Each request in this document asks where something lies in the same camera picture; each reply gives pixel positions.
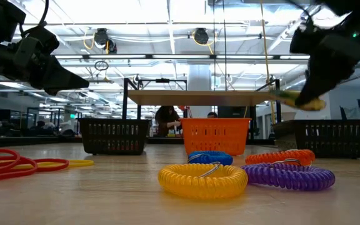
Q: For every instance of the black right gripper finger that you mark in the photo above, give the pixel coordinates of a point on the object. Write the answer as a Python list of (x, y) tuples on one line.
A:
[(317, 84)]

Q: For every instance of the yellow snack pack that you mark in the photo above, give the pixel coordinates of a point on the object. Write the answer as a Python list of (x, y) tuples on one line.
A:
[(316, 105)]

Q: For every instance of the yellow rubber band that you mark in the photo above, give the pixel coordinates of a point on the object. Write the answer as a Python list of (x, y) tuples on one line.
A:
[(83, 163)]

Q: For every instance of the orange coil wristband keyring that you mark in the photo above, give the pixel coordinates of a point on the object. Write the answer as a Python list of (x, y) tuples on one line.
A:
[(261, 157)]

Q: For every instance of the purple coil wristband keyring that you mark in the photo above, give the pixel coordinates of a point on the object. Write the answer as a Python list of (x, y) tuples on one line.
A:
[(292, 176)]

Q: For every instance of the blue coil wristband keyring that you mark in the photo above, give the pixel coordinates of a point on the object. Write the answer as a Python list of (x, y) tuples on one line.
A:
[(223, 157)]

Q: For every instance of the yellow coil wristband keyring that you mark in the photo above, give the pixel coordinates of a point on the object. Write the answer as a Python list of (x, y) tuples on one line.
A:
[(173, 181)]

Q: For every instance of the black slotted plastic basket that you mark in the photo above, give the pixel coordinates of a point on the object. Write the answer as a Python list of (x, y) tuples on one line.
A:
[(114, 120), (330, 122)]

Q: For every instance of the orange slotted plastic basket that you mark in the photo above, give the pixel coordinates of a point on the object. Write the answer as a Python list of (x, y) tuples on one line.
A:
[(214, 122)]

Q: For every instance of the person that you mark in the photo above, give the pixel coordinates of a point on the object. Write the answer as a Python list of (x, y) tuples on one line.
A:
[(212, 115), (166, 118)]

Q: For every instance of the white round column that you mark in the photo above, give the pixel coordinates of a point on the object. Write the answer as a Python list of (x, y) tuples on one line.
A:
[(198, 78)]

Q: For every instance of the wooden shelf riser black legs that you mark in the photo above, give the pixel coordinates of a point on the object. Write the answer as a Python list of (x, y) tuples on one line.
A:
[(198, 97)]

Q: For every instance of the black aluminium rig frame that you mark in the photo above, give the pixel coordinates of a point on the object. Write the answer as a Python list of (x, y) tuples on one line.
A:
[(11, 141)]

